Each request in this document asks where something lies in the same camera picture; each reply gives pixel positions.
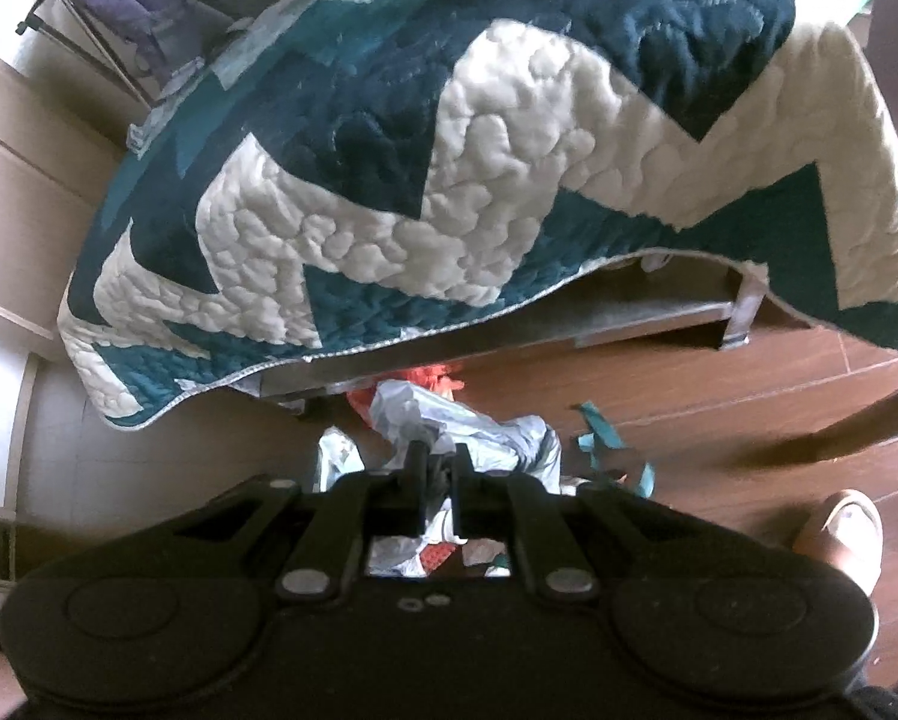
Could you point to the white printed plastic packet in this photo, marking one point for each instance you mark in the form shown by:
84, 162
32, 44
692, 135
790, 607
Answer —
338, 457

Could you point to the beige cabinet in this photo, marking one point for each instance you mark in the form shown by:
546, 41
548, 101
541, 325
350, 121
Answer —
14, 187

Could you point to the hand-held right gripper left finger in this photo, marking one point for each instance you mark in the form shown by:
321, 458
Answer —
417, 480

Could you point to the teal fabric scrap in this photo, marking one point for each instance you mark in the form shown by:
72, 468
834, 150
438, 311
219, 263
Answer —
591, 421

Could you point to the brown shoe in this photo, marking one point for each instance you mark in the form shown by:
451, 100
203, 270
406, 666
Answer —
839, 540

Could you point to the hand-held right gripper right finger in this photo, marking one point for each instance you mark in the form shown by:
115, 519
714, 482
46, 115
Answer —
462, 487

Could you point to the green and white quilt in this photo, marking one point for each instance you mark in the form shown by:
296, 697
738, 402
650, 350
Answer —
494, 165

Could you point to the grey bed frame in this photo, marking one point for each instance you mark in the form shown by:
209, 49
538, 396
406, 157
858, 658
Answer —
644, 315

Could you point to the red plastic bag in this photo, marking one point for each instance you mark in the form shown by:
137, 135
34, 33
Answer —
434, 375

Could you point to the grey plastic bag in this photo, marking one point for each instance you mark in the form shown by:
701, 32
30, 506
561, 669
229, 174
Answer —
494, 442

